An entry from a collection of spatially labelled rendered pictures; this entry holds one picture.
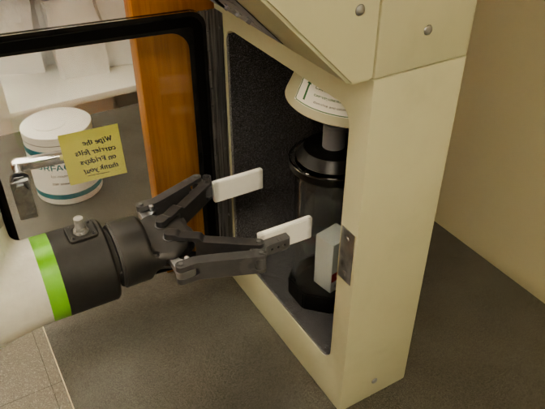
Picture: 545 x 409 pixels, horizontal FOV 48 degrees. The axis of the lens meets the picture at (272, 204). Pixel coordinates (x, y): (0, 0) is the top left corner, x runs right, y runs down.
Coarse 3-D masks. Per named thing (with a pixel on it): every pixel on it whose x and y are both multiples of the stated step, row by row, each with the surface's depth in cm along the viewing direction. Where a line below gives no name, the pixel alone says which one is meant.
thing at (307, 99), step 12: (288, 84) 72; (300, 84) 68; (312, 84) 66; (288, 96) 70; (300, 96) 68; (312, 96) 66; (324, 96) 65; (300, 108) 68; (312, 108) 66; (324, 108) 66; (336, 108) 65; (324, 120) 66; (336, 120) 65; (348, 120) 65
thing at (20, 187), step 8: (16, 184) 76; (24, 184) 76; (16, 192) 76; (24, 192) 76; (16, 200) 77; (24, 200) 77; (32, 200) 78; (24, 208) 78; (32, 208) 78; (24, 216) 78; (32, 216) 79
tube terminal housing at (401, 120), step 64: (384, 0) 49; (448, 0) 52; (384, 64) 52; (448, 64) 56; (384, 128) 56; (448, 128) 61; (384, 192) 61; (384, 256) 67; (384, 320) 74; (320, 384) 82; (384, 384) 82
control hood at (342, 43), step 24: (240, 0) 51; (264, 0) 43; (288, 0) 44; (312, 0) 45; (336, 0) 46; (360, 0) 47; (264, 24) 54; (288, 24) 45; (312, 24) 46; (336, 24) 47; (360, 24) 49; (312, 48) 48; (336, 48) 49; (360, 48) 50; (336, 72) 50; (360, 72) 51
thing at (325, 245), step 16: (320, 176) 71; (336, 176) 71; (304, 192) 75; (320, 192) 73; (336, 192) 73; (304, 208) 76; (320, 208) 74; (336, 208) 74; (320, 224) 76; (336, 224) 75; (304, 240) 79; (320, 240) 77; (336, 240) 77; (304, 256) 80; (320, 256) 79; (336, 256) 79; (304, 272) 82; (320, 272) 80; (336, 272) 80; (304, 288) 83; (320, 288) 82
